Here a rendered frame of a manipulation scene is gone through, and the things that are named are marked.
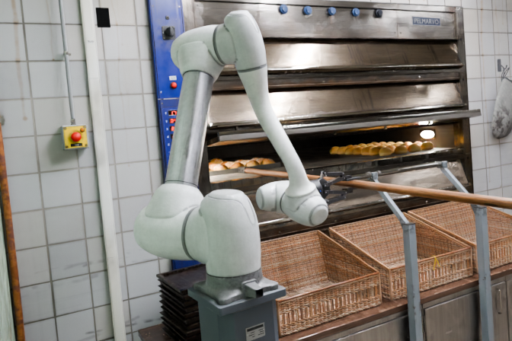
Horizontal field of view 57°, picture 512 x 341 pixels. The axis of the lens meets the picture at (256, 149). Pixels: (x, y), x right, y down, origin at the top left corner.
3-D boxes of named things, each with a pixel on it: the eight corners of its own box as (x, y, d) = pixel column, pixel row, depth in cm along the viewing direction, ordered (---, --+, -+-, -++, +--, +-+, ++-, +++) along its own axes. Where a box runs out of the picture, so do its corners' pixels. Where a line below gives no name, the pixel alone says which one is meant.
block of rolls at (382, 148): (327, 154, 354) (327, 147, 354) (376, 148, 376) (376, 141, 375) (384, 156, 300) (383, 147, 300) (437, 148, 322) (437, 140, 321)
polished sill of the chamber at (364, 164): (206, 190, 236) (206, 183, 236) (456, 153, 318) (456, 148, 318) (211, 192, 231) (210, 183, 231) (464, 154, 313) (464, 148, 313)
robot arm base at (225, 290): (228, 310, 117) (227, 288, 116) (192, 288, 135) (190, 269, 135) (289, 291, 126) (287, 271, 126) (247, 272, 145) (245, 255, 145)
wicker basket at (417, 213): (408, 255, 288) (404, 210, 286) (470, 237, 314) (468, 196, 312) (478, 275, 245) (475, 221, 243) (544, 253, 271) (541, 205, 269)
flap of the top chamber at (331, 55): (202, 76, 227) (193, 39, 232) (459, 68, 309) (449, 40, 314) (205, 72, 224) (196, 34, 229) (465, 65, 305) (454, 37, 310)
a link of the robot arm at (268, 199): (287, 202, 179) (307, 213, 167) (251, 209, 171) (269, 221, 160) (288, 175, 176) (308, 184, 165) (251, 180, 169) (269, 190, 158)
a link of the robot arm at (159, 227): (179, 257, 127) (117, 253, 138) (211, 265, 141) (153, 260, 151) (217, 11, 151) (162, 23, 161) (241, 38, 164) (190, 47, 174)
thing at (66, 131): (62, 150, 200) (59, 125, 199) (87, 148, 204) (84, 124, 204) (64, 150, 193) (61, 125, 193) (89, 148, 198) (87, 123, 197)
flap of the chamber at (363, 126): (219, 141, 216) (204, 147, 234) (481, 115, 298) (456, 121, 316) (219, 135, 217) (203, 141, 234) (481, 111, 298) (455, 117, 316)
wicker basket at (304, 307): (228, 304, 234) (223, 248, 232) (321, 278, 260) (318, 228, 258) (279, 339, 191) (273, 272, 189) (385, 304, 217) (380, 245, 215)
